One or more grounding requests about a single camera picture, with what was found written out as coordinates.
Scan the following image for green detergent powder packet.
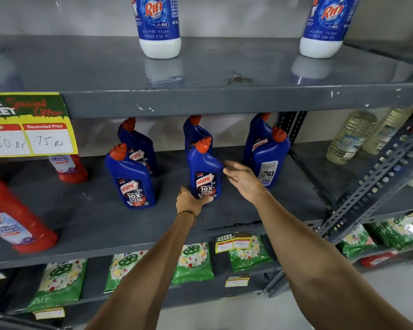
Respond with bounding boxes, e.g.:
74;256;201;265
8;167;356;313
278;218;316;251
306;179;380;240
26;259;89;313
340;225;378;260
104;250;148;293
172;242;215;285
229;235;273;273
368;210;413;251

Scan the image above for person's right forearm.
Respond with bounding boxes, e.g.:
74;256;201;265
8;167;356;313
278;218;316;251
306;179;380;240
251;188;413;330

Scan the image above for yellow price offer sign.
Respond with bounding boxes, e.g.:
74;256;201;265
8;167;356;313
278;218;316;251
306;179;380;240
0;92;79;158

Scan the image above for gold wrist bracelet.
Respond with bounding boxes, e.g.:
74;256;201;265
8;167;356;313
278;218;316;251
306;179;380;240
177;210;198;226

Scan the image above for person's left hand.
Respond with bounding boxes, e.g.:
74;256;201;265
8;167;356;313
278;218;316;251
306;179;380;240
176;186;214;217

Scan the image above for person's right hand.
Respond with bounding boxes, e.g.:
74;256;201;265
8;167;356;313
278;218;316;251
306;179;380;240
223;160;268;204

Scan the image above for person's left forearm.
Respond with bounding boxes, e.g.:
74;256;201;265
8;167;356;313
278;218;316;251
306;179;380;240
86;212;199;330

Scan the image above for white bottle with blue label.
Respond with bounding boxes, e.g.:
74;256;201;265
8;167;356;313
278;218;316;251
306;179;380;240
299;0;361;59
131;0;182;59

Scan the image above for large red cleaner bottle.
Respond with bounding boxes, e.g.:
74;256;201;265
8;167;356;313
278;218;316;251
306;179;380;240
0;171;59;254

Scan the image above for red packet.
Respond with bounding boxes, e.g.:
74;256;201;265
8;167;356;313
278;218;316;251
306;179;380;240
359;252;400;269

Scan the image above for grey perforated metal shelf rack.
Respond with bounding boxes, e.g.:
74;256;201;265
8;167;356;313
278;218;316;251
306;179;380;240
262;39;413;299

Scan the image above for row of blue cleaner bottles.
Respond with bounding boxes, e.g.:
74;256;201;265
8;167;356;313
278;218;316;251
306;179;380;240
105;113;292;209

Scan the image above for blue red-capped toilet cleaner bottle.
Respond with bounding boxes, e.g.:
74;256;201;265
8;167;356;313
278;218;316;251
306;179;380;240
187;137;224;201

